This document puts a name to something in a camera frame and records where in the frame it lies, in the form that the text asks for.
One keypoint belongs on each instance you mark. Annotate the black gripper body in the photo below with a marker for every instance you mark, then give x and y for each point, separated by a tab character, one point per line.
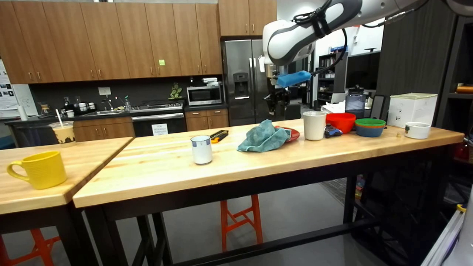
280	96

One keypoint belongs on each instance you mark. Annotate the blue microfibre towel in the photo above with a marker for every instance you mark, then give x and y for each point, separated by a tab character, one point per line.
264	137

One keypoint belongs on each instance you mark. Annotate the orange red plate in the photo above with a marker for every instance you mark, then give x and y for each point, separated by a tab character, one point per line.
295	133

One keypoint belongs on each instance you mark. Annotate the tall white cup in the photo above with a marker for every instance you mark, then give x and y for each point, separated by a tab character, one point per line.
314	125

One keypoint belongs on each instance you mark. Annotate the white paper on refrigerator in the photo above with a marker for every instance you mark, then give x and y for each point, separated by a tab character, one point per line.
262	63

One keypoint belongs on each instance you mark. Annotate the small dark blue object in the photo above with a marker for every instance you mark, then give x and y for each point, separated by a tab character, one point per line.
333	131

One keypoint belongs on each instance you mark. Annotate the dark steel refrigerator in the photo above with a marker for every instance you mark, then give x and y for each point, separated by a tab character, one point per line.
242	59

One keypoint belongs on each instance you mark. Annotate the red bowl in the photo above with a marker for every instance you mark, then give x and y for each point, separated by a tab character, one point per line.
341	121

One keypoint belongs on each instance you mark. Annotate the dark background shelf unit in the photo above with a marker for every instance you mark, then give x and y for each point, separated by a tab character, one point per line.
329	66

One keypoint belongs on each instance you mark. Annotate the yellow black hand tool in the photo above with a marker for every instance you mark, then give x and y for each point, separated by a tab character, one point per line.
219	136

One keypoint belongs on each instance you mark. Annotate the steel microwave oven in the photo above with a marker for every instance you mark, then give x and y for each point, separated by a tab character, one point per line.
203	94

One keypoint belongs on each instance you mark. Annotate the small white can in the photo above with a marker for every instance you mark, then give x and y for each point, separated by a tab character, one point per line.
202	149

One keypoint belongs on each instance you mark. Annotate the green bowl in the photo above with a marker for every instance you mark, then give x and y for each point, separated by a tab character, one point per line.
370	122

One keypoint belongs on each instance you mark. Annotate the brown cabinets above refrigerator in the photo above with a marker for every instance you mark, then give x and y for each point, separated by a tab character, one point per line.
246	16

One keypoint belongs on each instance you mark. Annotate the blue bowl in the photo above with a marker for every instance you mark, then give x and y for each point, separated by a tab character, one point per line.
370	131

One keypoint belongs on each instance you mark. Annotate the green potted plant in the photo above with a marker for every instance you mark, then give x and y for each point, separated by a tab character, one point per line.
177	91

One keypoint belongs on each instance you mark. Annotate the orange metal stool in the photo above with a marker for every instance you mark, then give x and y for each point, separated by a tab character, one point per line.
35	248
242	219

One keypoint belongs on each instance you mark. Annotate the small white card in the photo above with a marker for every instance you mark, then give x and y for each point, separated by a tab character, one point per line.
160	128

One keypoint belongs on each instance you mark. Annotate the black steel oven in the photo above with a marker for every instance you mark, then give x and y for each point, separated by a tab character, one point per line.
157	119

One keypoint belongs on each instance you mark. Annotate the white cardboard box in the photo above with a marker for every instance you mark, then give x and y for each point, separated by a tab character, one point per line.
412	111

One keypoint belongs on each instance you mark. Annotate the white bowl with coffee beans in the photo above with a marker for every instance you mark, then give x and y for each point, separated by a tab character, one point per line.
418	130

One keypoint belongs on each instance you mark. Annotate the black shelving unit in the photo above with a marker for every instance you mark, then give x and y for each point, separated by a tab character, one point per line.
456	112

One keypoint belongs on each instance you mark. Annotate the beige cup with straw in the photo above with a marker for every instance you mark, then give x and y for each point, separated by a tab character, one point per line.
64	133

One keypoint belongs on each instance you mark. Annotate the yellow mug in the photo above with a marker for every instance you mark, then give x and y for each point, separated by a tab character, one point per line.
42	170

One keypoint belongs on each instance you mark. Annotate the black chair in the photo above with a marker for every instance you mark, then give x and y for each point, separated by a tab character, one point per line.
30	134

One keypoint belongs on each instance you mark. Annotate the long wooden table black frame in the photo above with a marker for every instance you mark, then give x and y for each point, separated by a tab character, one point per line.
246	185

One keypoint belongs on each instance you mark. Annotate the green wall sticker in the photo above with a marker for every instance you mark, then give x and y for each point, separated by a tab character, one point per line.
162	62

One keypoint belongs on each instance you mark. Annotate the brown wall cabinets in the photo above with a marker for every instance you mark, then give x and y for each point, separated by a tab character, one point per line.
123	34

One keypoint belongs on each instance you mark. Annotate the white wall outlet plate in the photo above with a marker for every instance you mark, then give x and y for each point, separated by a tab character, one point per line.
104	90

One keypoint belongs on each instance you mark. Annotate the white wall poster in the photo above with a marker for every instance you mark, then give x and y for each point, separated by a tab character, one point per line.
8	93

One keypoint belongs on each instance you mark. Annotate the short wooden table black frame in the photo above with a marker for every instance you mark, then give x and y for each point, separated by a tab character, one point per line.
30	219

